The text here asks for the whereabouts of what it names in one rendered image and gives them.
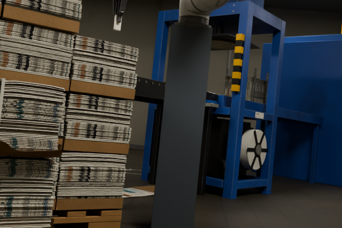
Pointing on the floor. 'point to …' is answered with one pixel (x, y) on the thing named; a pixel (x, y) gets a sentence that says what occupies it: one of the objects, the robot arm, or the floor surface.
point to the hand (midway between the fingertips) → (117, 23)
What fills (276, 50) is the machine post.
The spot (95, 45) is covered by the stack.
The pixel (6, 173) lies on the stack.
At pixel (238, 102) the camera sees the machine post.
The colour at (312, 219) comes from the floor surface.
